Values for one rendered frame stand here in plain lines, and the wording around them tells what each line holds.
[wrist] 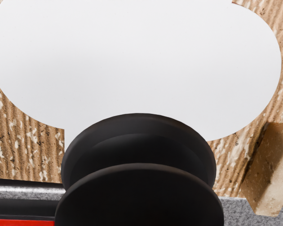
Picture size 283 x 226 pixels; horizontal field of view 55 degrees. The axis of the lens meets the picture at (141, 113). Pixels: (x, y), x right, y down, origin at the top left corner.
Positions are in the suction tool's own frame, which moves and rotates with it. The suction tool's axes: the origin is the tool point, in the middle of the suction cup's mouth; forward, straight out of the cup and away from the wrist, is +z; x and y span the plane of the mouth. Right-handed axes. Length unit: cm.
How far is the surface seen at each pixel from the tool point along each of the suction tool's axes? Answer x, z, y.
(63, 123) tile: 2.3, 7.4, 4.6
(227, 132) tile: 4.4, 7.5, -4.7
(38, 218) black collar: 11.6, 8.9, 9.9
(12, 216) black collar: 11.1, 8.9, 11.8
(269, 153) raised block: 6.1, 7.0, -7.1
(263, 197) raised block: 8.7, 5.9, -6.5
